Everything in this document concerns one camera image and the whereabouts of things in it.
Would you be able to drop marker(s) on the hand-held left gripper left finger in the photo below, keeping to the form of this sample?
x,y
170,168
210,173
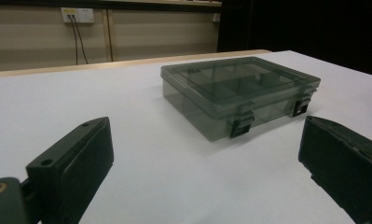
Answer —
x,y
71,165

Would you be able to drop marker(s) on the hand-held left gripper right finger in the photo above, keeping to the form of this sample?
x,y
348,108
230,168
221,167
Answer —
x,y
345,161

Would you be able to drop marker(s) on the transparent grey compartment box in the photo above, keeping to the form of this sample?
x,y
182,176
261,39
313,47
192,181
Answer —
x,y
236,84

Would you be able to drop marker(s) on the black curtain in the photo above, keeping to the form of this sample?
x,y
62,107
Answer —
x,y
298,28

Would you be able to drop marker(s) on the black horizontal bar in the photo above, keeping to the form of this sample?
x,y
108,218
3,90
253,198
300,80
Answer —
x,y
81,2

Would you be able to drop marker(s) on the white wall socket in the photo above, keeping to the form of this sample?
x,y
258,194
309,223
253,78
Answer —
x,y
81,15

